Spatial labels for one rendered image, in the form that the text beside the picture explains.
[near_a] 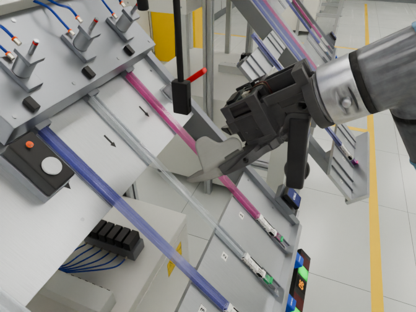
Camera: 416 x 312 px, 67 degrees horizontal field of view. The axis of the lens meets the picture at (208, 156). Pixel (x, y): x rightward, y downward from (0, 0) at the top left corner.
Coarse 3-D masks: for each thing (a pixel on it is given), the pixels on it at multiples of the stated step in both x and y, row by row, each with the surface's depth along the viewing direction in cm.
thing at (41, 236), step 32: (128, 96) 60; (160, 96) 66; (64, 128) 48; (96, 128) 52; (160, 128) 62; (64, 160) 46; (96, 160) 49; (128, 160) 53; (0, 192) 39; (64, 192) 44; (96, 192) 47; (0, 224) 37; (32, 224) 39; (64, 224) 42; (96, 224) 45; (0, 256) 36; (32, 256) 38; (64, 256) 40; (32, 288) 37
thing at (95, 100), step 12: (96, 96) 53; (96, 108) 53; (108, 108) 54; (108, 120) 54; (120, 120) 54; (120, 132) 54; (132, 132) 55; (132, 144) 55; (144, 156) 56; (156, 168) 56; (168, 180) 57; (180, 192) 57; (192, 204) 58; (204, 216) 59; (216, 228) 59; (228, 240) 60; (240, 252) 61
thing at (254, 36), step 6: (252, 36) 88; (258, 42) 88; (264, 48) 89; (270, 54) 89; (270, 60) 90; (276, 60) 90; (276, 66) 90; (330, 132) 95; (336, 138) 95; (354, 162) 98
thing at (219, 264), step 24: (240, 216) 67; (264, 216) 73; (216, 240) 59; (240, 240) 64; (264, 240) 69; (216, 264) 57; (240, 264) 61; (264, 264) 66; (192, 288) 51; (216, 288) 55; (240, 288) 58; (264, 288) 63
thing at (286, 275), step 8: (296, 224) 78; (296, 232) 75; (288, 240) 75; (296, 240) 73; (288, 248) 73; (296, 248) 72; (288, 256) 71; (288, 264) 69; (288, 272) 67; (280, 280) 66; (288, 280) 65; (280, 288) 65; (288, 288) 64; (280, 296) 63; (280, 304) 61
